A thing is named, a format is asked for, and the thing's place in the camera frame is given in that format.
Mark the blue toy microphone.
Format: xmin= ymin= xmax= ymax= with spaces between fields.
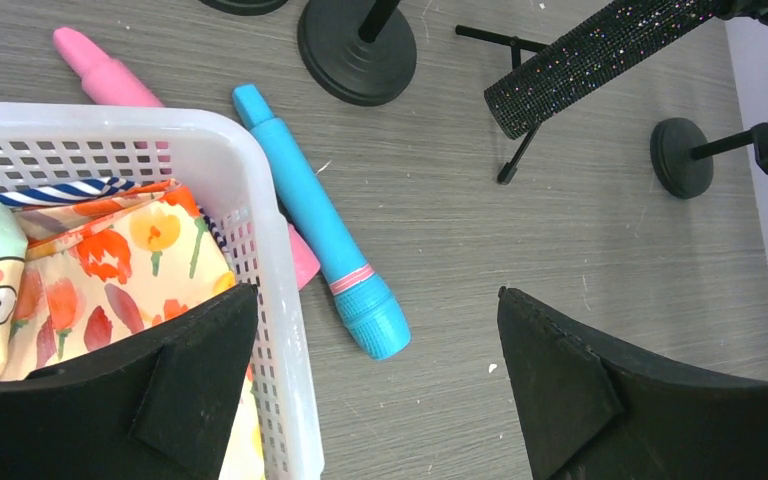
xmin=231 ymin=84 xmax=411 ymax=360

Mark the black round base clip stand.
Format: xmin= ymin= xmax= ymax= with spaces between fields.
xmin=200 ymin=0 xmax=287 ymax=16

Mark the blue striped cloth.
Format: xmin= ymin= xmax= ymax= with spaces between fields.
xmin=0 ymin=177 xmax=216 ymax=259

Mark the orange patterned cloth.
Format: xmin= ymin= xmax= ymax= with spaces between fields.
xmin=0 ymin=178 xmax=266 ymax=480

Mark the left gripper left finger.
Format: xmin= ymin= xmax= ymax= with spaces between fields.
xmin=0 ymin=284 xmax=258 ymax=479

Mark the pink toy microphone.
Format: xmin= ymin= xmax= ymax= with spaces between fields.
xmin=52 ymin=27 xmax=320 ymax=290

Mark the black glitter microphone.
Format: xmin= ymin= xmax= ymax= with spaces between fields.
xmin=483 ymin=0 xmax=733 ymax=141

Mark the white plastic basket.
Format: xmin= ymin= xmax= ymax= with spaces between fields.
xmin=0 ymin=102 xmax=324 ymax=479

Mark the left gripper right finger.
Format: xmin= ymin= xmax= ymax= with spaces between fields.
xmin=497 ymin=287 xmax=768 ymax=479

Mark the black tripod shock mount stand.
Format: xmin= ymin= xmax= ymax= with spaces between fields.
xmin=454 ymin=0 xmax=768 ymax=186

